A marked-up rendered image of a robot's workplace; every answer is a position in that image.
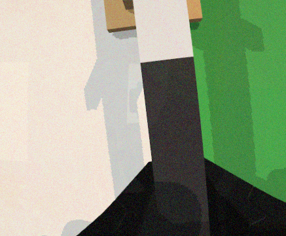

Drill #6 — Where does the green flat mat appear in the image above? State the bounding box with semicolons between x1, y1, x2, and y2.
190;0;286;203

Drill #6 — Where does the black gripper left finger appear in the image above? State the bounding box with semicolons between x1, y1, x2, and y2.
77;162;160;236

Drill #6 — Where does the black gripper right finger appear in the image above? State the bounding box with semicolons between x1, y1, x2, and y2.
204;157;286;236

